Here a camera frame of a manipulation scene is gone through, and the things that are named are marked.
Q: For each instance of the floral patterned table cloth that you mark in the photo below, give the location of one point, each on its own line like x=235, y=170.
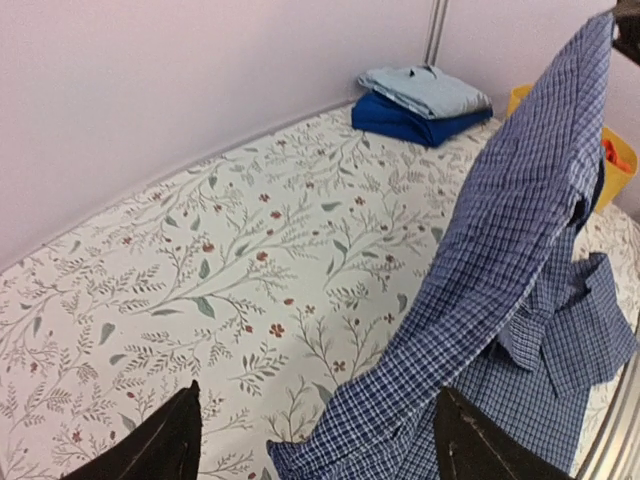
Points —
x=268, y=275

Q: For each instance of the yellow plastic laundry basket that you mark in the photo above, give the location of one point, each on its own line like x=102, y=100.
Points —
x=580, y=134

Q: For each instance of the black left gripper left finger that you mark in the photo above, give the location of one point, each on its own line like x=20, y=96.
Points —
x=166, y=446

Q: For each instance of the folded light blue t-shirt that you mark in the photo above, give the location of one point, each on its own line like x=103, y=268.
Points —
x=426, y=91

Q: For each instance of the orange garment in basket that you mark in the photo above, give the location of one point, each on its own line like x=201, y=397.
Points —
x=612, y=156

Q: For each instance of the right aluminium frame post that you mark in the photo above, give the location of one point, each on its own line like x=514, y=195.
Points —
x=435, y=30

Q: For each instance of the folded royal blue garment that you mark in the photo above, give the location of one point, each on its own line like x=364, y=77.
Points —
x=377, y=114

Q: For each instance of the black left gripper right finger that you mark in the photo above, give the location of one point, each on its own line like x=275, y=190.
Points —
x=471, y=446

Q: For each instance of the blue checkered button shirt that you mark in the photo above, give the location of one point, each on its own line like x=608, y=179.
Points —
x=505, y=315

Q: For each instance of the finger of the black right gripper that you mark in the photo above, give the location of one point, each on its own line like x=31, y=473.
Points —
x=627, y=16

